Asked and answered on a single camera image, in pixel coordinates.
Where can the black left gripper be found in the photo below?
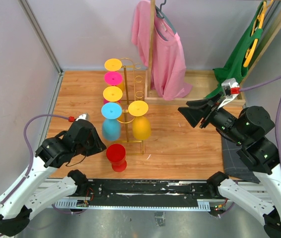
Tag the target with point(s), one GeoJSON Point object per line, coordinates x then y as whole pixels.
{"type": "Point", "coordinates": [99, 145]}

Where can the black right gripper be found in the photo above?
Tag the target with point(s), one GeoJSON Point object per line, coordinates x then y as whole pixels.
{"type": "Point", "coordinates": [198, 107]}

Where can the red plastic wine glass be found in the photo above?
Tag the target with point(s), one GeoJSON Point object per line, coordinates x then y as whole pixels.
{"type": "Point", "coordinates": [116, 154]}

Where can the blue plastic wine glass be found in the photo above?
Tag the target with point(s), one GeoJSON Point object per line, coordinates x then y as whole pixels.
{"type": "Point", "coordinates": [111, 128]}

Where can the yellow wine glass front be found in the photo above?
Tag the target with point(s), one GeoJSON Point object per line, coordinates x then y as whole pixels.
{"type": "Point", "coordinates": [140, 125]}

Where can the yellow wine glass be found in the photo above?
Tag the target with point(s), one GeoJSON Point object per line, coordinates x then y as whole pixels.
{"type": "Point", "coordinates": [113, 64]}
{"type": "Point", "coordinates": [140, 125]}
{"type": "Point", "coordinates": [112, 93]}

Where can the pink plastic wine glass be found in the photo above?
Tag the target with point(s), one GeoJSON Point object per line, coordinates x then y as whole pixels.
{"type": "Point", "coordinates": [113, 78]}

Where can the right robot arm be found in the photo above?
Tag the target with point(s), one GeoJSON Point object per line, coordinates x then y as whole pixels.
{"type": "Point", "coordinates": [260, 156]}

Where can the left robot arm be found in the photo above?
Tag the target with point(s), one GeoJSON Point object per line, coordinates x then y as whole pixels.
{"type": "Point", "coordinates": [19, 204]}

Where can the pink t-shirt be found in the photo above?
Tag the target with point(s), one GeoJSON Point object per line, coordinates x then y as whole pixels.
{"type": "Point", "coordinates": [168, 63]}

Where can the green t-shirt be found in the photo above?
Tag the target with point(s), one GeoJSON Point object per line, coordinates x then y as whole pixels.
{"type": "Point", "coordinates": [233, 68]}

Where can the dark grey grid mat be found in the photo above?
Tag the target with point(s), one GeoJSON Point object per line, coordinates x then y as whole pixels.
{"type": "Point", "coordinates": [233, 166]}

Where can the grey clothes hanger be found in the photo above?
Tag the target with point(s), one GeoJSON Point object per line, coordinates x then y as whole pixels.
{"type": "Point", "coordinates": [161, 15]}

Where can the yellow clothes hanger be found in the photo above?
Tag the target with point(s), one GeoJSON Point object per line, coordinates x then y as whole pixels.
{"type": "Point", "coordinates": [257, 25]}

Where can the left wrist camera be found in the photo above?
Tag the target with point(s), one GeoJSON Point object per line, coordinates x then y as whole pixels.
{"type": "Point", "coordinates": [84, 116]}

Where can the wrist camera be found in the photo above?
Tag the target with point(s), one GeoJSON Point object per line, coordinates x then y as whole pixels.
{"type": "Point", "coordinates": [84, 116]}
{"type": "Point", "coordinates": [231, 90]}

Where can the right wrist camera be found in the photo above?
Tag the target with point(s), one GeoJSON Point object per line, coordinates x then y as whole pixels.
{"type": "Point", "coordinates": [231, 90]}

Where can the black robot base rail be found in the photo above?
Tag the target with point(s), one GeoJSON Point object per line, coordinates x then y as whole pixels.
{"type": "Point", "coordinates": [119, 194]}

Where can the gold wire glass rack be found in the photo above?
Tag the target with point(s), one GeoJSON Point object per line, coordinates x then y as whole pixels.
{"type": "Point", "coordinates": [127, 118]}

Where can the wooden stand post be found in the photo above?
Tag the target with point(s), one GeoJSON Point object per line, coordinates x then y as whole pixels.
{"type": "Point", "coordinates": [151, 37]}

